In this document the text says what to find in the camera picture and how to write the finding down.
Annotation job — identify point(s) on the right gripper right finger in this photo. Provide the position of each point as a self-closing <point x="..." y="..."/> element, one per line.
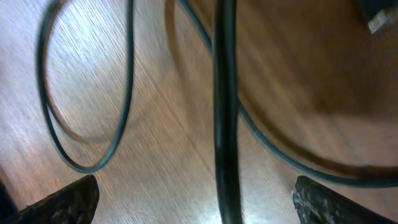
<point x="315" y="203"/>

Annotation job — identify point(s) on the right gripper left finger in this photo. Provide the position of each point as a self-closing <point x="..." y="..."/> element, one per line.
<point x="75" y="203"/>

